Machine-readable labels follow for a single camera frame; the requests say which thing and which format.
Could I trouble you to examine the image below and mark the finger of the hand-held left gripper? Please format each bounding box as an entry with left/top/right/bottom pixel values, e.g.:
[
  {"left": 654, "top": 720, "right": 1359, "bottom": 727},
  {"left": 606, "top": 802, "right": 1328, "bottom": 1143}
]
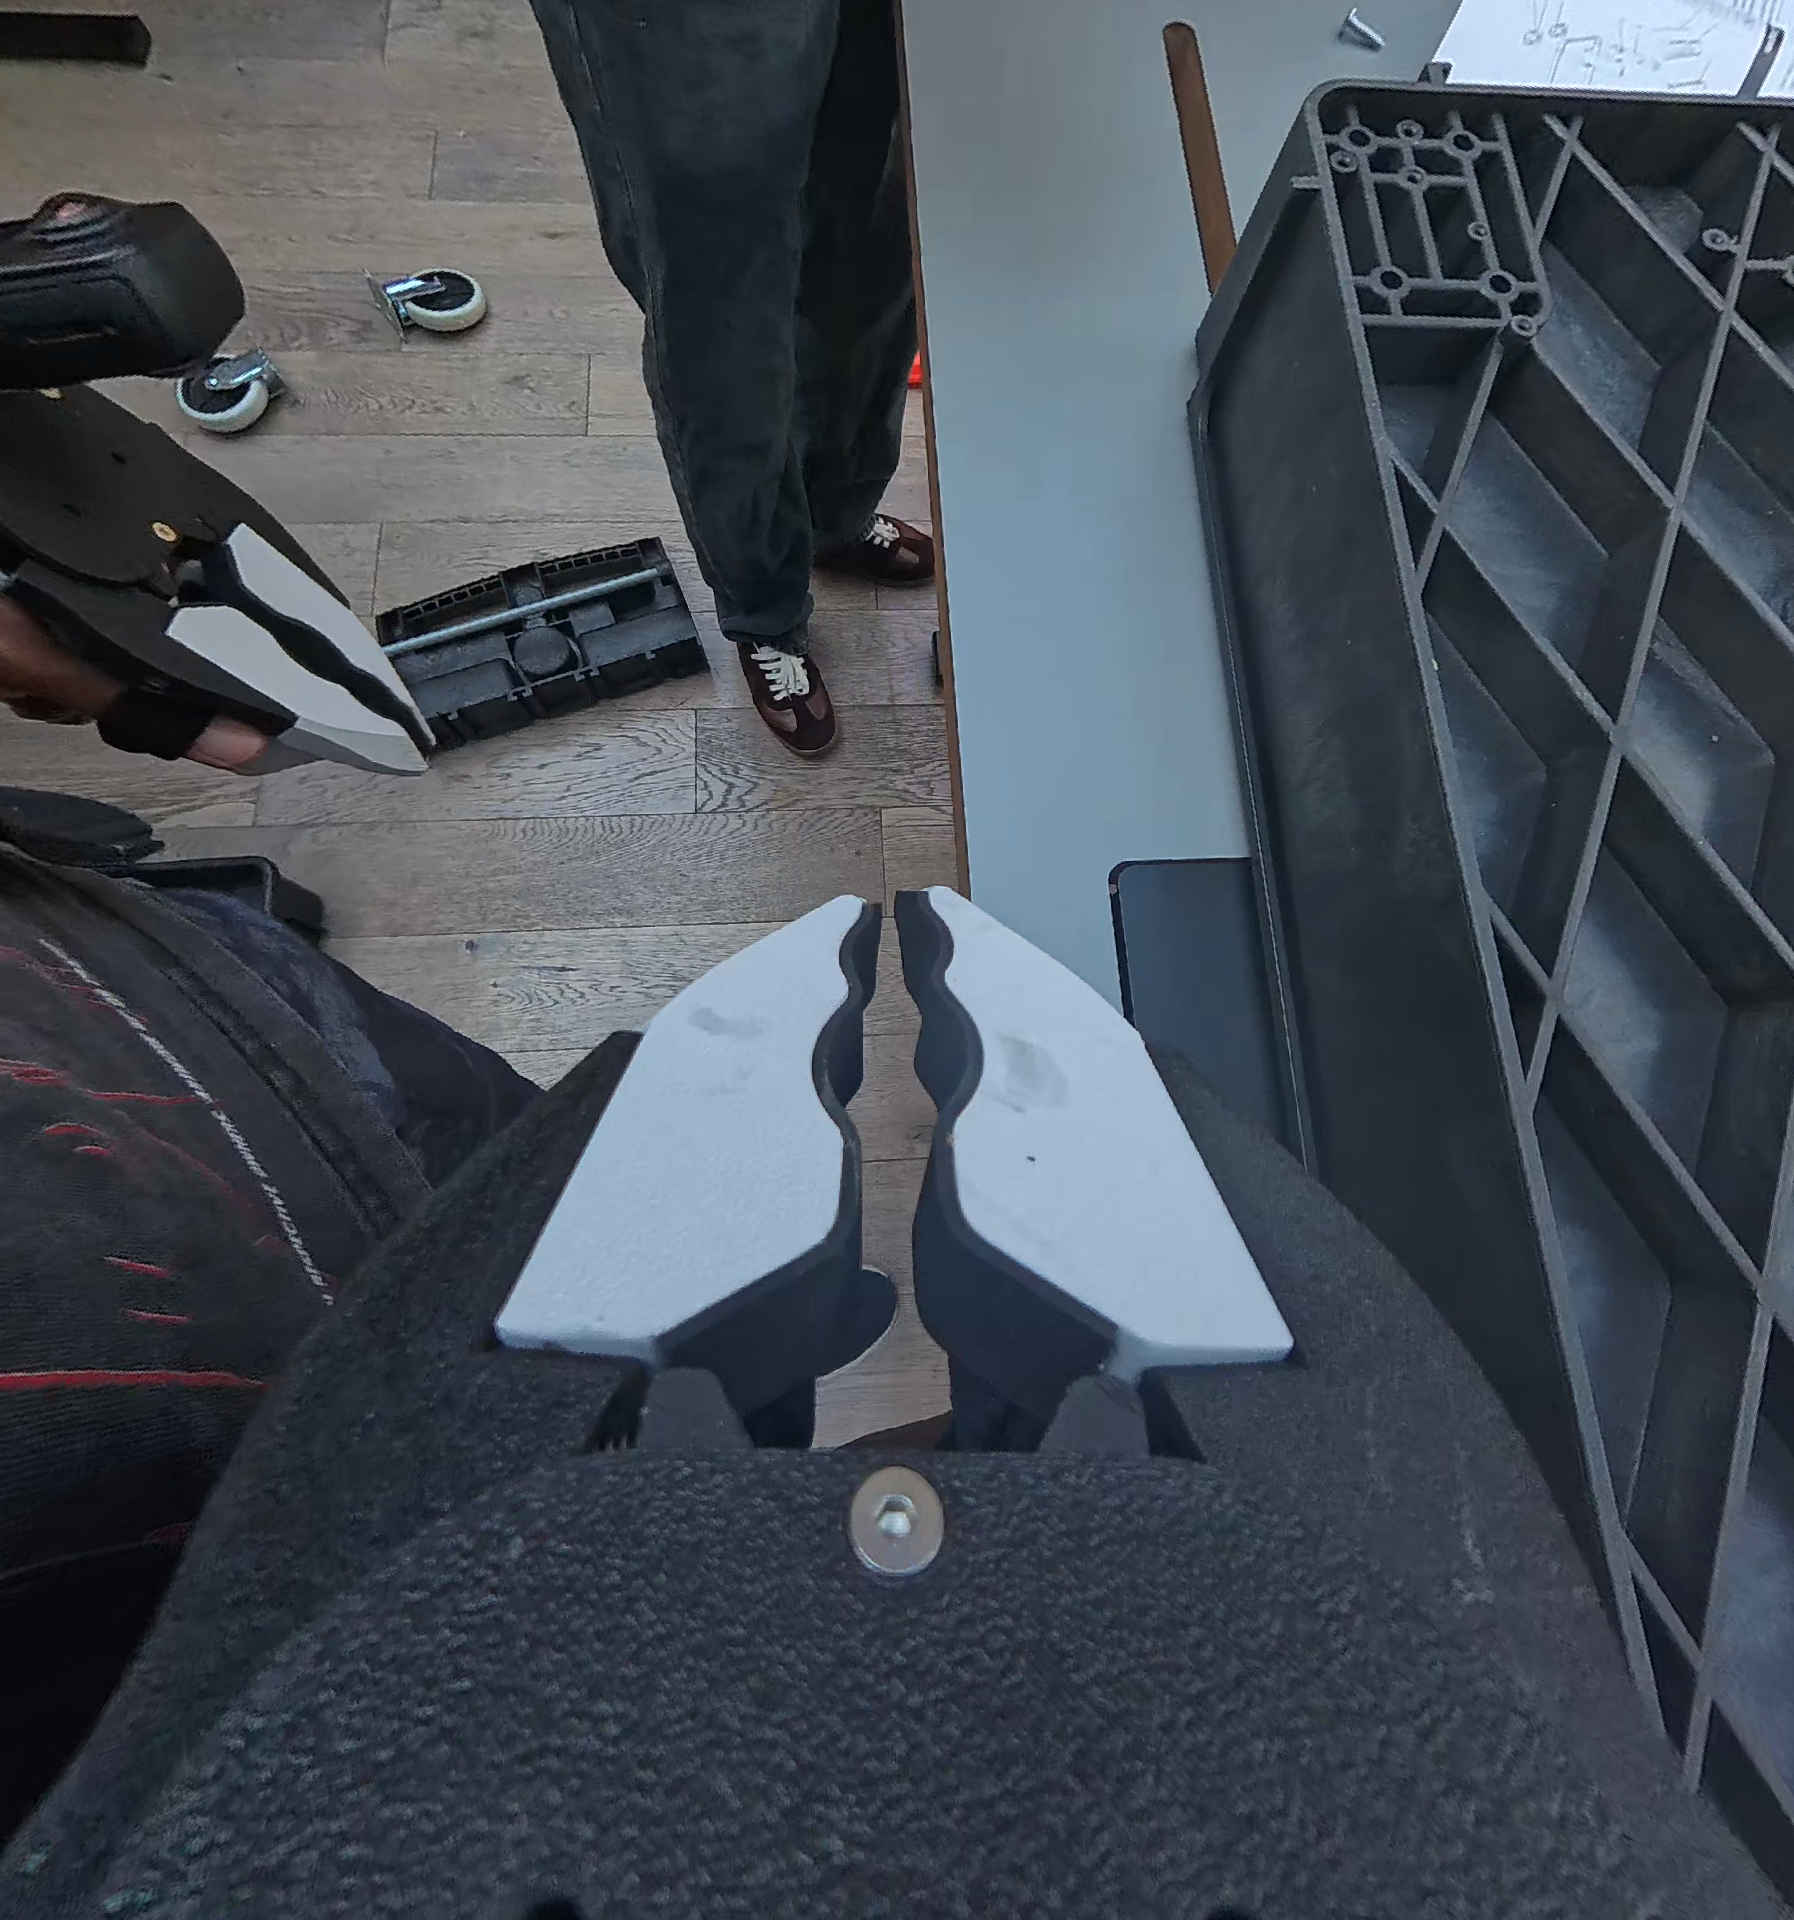
[
  {"left": 162, "top": 597, "right": 435, "bottom": 777},
  {"left": 221, "top": 520, "right": 437, "bottom": 745}
]

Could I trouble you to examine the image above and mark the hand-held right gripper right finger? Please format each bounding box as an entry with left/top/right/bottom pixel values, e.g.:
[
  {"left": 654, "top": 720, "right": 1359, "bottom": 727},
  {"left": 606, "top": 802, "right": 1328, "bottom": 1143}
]
[{"left": 892, "top": 883, "right": 1297, "bottom": 1450}]

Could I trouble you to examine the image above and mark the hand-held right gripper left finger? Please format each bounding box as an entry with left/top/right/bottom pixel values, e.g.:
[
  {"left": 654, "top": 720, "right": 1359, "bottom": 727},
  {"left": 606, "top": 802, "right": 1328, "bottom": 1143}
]
[{"left": 494, "top": 893, "right": 902, "bottom": 1428}]

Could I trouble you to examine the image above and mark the black ribbed plastic panel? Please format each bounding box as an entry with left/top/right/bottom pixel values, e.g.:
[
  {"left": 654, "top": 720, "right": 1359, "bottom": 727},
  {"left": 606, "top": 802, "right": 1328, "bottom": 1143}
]
[{"left": 1189, "top": 80, "right": 1794, "bottom": 1920}]

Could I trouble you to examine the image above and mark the caster wheel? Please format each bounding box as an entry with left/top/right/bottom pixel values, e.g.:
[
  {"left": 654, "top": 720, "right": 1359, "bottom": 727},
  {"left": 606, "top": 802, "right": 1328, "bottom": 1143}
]
[
  {"left": 363, "top": 268, "right": 491, "bottom": 344},
  {"left": 177, "top": 350, "right": 287, "bottom": 438}
]

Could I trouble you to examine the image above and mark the dark glossy tablet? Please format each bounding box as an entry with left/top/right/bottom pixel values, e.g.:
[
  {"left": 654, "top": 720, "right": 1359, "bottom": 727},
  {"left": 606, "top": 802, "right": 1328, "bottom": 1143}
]
[{"left": 1108, "top": 858, "right": 1294, "bottom": 1143}]

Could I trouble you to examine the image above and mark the silver metal rod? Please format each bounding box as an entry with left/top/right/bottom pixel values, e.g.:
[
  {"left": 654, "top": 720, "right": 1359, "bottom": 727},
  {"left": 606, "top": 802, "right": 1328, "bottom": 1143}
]
[{"left": 385, "top": 560, "right": 669, "bottom": 657}]

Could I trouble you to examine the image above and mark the black plastic crate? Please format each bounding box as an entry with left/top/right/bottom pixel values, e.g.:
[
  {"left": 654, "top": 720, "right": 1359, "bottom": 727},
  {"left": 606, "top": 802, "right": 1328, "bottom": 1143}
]
[{"left": 377, "top": 537, "right": 710, "bottom": 751}]

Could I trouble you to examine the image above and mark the black furniture base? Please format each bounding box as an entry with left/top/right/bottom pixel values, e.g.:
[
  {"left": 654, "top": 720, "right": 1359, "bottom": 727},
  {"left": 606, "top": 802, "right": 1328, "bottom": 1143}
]
[{"left": 0, "top": 0, "right": 152, "bottom": 65}]

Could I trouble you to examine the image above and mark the brown wooden rod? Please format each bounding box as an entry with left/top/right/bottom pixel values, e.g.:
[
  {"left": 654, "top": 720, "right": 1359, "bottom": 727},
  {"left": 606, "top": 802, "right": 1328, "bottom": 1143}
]
[{"left": 1164, "top": 20, "right": 1240, "bottom": 294}]

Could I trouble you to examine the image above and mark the paper instruction booklet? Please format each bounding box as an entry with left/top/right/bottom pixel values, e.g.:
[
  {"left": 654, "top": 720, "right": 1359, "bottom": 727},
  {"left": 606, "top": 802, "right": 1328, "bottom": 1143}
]
[{"left": 1431, "top": 0, "right": 1794, "bottom": 105}]

